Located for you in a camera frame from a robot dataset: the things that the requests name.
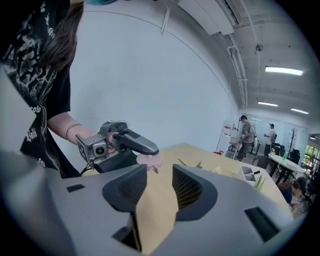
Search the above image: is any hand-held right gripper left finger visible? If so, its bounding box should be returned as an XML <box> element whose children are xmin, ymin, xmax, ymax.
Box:
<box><xmin>0</xmin><ymin>149</ymin><xmax>149</xmax><ymax>256</ymax></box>

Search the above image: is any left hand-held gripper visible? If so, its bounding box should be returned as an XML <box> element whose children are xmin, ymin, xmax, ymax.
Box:
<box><xmin>75</xmin><ymin>120</ymin><xmax>160</xmax><ymax>174</ymax></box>

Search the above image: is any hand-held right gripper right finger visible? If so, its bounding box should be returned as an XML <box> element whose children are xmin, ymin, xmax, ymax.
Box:
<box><xmin>149</xmin><ymin>163</ymin><xmax>296</xmax><ymax>256</ymax></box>

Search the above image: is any pink plastic disc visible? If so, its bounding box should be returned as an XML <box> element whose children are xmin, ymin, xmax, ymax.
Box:
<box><xmin>136</xmin><ymin>153</ymin><xmax>163</xmax><ymax>174</ymax></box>

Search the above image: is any person's left forearm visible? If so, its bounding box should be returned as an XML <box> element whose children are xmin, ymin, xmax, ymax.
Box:
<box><xmin>47</xmin><ymin>112</ymin><xmax>101</xmax><ymax>146</ymax></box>

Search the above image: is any person's left hand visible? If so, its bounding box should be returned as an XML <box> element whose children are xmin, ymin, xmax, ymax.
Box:
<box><xmin>105</xmin><ymin>131</ymin><xmax>119</xmax><ymax>154</ymax></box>

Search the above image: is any white pen holder box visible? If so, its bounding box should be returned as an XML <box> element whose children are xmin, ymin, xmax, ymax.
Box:
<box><xmin>240</xmin><ymin>165</ymin><xmax>261</xmax><ymax>186</ymax></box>

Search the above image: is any small potted green plant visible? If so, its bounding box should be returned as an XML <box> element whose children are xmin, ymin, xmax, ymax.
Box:
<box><xmin>253</xmin><ymin>174</ymin><xmax>267</xmax><ymax>191</ymax></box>

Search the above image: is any light wooden square table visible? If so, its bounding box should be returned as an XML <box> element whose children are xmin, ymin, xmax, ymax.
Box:
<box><xmin>82</xmin><ymin>142</ymin><xmax>293</xmax><ymax>256</ymax></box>

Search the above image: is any round white table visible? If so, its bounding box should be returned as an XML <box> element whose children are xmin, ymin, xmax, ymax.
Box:
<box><xmin>267</xmin><ymin>152</ymin><xmax>307</xmax><ymax>185</ymax></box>

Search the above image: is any white cabinet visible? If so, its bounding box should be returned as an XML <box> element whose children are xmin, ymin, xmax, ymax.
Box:
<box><xmin>219</xmin><ymin>119</ymin><xmax>241</xmax><ymax>153</ymax></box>

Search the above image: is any black coat rack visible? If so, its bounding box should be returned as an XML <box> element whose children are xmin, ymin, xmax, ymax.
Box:
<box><xmin>287</xmin><ymin>127</ymin><xmax>299</xmax><ymax>152</ymax></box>

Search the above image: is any window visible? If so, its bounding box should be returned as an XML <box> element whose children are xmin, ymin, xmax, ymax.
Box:
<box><xmin>303</xmin><ymin>143</ymin><xmax>317</xmax><ymax>166</ymax></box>

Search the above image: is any person's black printed shirt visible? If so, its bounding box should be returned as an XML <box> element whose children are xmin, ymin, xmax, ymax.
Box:
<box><xmin>0</xmin><ymin>0</ymin><xmax>81</xmax><ymax>180</ymax></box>

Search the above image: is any white ceiling pipe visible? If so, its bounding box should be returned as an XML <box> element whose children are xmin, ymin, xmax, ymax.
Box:
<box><xmin>227</xmin><ymin>44</ymin><xmax>250</xmax><ymax>110</ymax></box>

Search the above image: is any thin wrist bracelet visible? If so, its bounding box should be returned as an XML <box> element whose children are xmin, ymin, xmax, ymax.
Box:
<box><xmin>65</xmin><ymin>122</ymin><xmax>83</xmax><ymax>141</ymax></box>

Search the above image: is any white ceiling air duct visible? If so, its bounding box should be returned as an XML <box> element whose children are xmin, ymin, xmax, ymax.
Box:
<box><xmin>177</xmin><ymin>0</ymin><xmax>235</xmax><ymax>36</ymax></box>

